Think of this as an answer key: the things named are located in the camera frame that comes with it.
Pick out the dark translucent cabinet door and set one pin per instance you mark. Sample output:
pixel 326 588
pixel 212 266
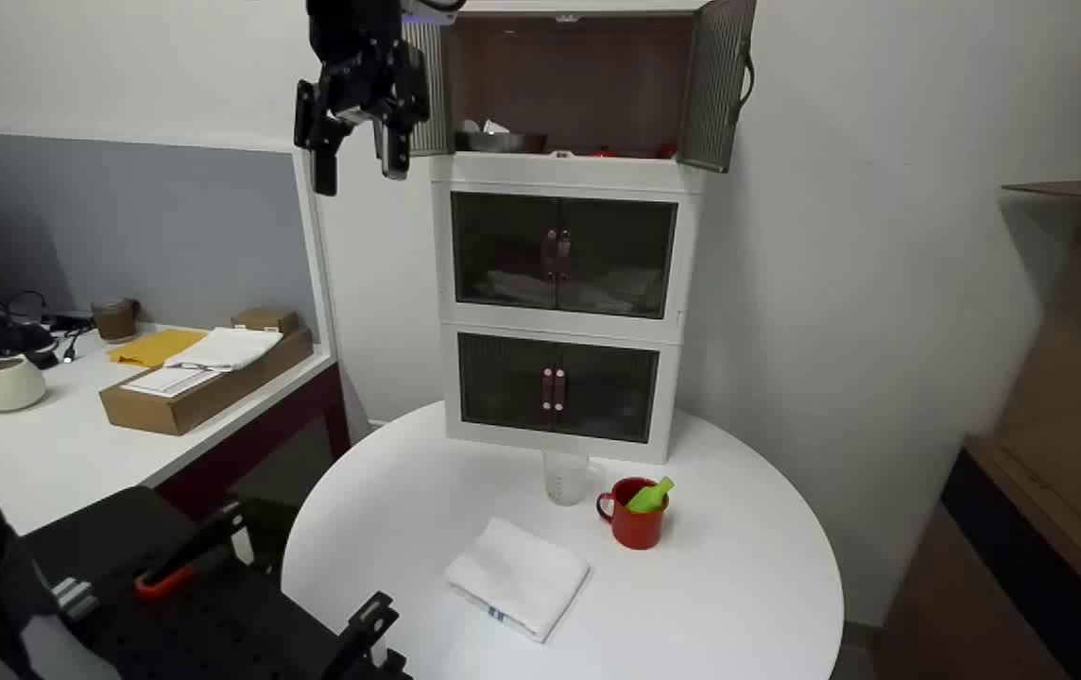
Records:
pixel 504 251
pixel 717 89
pixel 504 383
pixel 610 393
pixel 618 257

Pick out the white paper stack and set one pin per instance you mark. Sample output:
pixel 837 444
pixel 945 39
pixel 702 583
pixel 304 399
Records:
pixel 230 348

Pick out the white office desk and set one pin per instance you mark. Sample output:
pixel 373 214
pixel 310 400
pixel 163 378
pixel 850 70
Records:
pixel 52 453

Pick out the white three-compartment storage cabinet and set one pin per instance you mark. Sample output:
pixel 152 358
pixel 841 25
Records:
pixel 566 174

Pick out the small cardboard box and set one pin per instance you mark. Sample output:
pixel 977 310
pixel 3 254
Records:
pixel 266 319

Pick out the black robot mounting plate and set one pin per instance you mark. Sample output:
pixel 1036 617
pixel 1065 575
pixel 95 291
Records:
pixel 186 635

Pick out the shallow cardboard tray box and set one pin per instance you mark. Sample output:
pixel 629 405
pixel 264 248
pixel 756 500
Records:
pixel 177 409

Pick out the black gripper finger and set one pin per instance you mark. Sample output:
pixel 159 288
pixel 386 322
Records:
pixel 326 157
pixel 400 150

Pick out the green item in mug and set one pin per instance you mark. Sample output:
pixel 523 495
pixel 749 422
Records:
pixel 648 495

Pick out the white folded cloth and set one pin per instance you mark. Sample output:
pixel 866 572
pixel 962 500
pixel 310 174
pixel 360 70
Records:
pixel 521 575

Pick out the white crumpled item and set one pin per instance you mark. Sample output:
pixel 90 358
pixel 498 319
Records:
pixel 480 132

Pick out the grey partition with white frame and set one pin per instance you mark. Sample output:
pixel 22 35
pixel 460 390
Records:
pixel 125 228

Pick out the clear plastic cup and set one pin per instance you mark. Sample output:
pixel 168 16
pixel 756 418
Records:
pixel 569 481

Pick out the cardboard box with black band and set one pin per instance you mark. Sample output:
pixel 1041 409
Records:
pixel 1018 591

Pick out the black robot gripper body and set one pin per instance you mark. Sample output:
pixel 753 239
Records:
pixel 377 78

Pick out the yellow envelope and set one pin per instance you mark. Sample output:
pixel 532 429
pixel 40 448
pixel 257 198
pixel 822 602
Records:
pixel 152 348

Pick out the small brown roll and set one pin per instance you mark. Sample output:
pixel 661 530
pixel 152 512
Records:
pixel 116 319

